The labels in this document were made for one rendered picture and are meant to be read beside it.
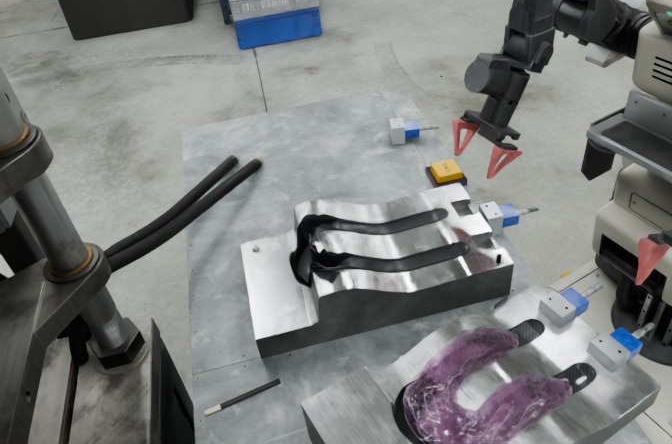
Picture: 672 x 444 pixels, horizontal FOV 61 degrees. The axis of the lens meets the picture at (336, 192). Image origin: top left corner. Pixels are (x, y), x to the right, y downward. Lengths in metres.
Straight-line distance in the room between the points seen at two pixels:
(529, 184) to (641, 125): 1.52
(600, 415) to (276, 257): 0.65
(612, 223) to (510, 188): 1.35
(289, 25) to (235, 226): 2.90
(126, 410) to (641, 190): 1.11
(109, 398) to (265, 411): 0.30
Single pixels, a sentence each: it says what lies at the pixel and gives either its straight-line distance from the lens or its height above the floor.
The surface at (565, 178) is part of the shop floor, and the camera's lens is 2.81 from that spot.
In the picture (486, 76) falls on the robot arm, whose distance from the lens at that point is 1.05.
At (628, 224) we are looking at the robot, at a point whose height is 0.80.
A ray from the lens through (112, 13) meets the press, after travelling 4.88.
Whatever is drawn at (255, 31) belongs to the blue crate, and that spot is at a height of 0.12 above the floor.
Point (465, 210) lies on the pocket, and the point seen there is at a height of 0.86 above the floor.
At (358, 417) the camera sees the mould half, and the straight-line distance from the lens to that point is 0.91.
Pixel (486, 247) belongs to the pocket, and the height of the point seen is 0.86.
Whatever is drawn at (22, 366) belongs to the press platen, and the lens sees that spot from 0.96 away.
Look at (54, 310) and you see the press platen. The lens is 1.01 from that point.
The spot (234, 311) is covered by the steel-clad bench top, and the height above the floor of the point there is 0.80.
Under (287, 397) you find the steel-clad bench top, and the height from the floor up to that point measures 0.80.
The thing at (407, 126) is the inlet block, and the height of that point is 0.84.
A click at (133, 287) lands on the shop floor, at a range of 2.52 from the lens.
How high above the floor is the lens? 1.70
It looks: 39 degrees down
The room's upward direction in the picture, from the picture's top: 7 degrees counter-clockwise
